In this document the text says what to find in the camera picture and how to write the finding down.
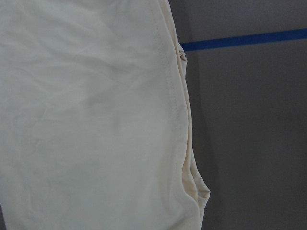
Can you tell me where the beige long sleeve shirt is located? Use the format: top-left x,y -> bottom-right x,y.
0,0 -> 210,230

